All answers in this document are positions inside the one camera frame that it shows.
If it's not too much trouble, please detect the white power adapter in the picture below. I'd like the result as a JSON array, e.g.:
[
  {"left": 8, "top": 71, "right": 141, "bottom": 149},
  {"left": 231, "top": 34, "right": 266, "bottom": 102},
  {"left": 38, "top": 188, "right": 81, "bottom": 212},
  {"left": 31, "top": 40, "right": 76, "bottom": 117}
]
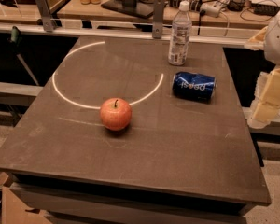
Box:
[{"left": 200, "top": 2, "right": 224, "bottom": 18}]

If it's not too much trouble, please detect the metal bracket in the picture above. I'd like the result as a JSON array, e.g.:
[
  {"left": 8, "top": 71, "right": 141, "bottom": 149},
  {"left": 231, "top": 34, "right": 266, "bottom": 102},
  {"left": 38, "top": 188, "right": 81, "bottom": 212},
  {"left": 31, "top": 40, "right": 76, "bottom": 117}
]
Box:
[
  {"left": 152, "top": 0, "right": 165, "bottom": 39},
  {"left": 35, "top": 0, "right": 56, "bottom": 32}
]

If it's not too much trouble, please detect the left metal bracket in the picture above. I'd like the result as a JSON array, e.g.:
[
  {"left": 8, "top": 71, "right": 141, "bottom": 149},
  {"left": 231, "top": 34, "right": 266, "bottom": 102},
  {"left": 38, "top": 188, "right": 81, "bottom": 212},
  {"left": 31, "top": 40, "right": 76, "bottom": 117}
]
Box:
[{"left": 35, "top": 0, "right": 56, "bottom": 32}]

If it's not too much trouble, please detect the black monitor stand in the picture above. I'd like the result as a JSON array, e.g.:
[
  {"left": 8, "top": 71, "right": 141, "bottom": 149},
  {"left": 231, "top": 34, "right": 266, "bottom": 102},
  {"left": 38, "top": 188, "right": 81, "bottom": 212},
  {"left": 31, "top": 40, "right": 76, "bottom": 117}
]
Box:
[{"left": 102, "top": 0, "right": 154, "bottom": 19}]

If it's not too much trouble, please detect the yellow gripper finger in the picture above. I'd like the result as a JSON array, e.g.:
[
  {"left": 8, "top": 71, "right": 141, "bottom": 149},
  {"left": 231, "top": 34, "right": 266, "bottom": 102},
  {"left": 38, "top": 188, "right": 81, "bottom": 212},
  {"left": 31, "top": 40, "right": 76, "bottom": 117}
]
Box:
[
  {"left": 247, "top": 65, "right": 280, "bottom": 129},
  {"left": 244, "top": 27, "right": 267, "bottom": 50}
]

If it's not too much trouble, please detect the clear plastic water bottle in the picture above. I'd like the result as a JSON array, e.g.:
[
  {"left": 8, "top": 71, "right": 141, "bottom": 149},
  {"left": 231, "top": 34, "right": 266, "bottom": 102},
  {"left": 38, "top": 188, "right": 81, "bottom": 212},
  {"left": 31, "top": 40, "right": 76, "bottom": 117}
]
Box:
[{"left": 168, "top": 0, "right": 192, "bottom": 66}]

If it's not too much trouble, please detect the green handled tool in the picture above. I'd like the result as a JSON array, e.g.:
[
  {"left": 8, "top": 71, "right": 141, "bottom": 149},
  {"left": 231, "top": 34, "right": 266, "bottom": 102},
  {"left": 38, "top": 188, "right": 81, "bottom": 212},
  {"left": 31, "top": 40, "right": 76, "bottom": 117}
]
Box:
[{"left": 8, "top": 26, "right": 39, "bottom": 86}]

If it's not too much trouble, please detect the right metal bracket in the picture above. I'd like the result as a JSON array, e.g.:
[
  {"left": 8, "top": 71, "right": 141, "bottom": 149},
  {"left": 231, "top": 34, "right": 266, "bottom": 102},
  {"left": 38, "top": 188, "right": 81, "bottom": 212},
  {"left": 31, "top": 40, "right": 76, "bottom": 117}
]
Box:
[{"left": 152, "top": 0, "right": 165, "bottom": 39}]

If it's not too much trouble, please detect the red apple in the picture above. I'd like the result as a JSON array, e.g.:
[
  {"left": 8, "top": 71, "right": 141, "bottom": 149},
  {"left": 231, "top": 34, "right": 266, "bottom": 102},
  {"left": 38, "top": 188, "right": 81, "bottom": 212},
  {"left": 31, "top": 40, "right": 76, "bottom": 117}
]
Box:
[{"left": 100, "top": 98, "right": 132, "bottom": 131}]

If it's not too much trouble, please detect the blue pepsi can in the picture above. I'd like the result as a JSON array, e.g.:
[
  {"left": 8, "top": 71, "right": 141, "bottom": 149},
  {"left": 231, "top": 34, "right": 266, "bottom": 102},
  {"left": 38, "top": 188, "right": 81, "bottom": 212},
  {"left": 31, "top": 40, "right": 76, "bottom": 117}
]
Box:
[{"left": 172, "top": 72, "right": 217, "bottom": 101}]

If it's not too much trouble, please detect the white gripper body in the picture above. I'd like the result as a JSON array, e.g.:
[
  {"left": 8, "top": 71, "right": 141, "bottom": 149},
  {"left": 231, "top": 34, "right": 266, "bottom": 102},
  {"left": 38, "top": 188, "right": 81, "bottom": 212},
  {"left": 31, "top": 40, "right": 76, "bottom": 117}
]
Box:
[{"left": 264, "top": 10, "right": 280, "bottom": 64}]

